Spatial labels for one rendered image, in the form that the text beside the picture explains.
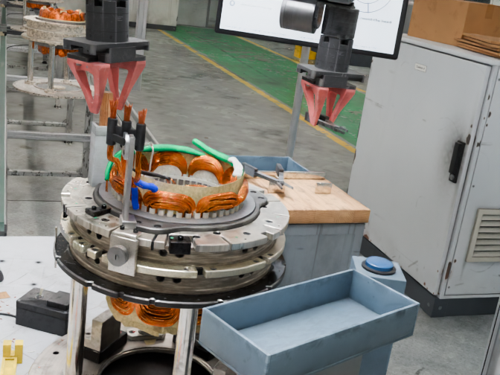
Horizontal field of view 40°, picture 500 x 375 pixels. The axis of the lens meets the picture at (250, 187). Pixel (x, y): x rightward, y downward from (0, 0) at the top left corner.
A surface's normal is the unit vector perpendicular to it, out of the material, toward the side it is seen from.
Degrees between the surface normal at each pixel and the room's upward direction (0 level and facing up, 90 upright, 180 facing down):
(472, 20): 90
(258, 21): 83
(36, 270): 0
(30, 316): 90
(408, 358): 0
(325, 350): 90
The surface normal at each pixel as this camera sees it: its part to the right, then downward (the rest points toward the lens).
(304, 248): 0.36, 0.32
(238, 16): -0.13, 0.16
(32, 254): 0.13, -0.95
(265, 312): 0.64, 0.31
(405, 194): -0.94, -0.03
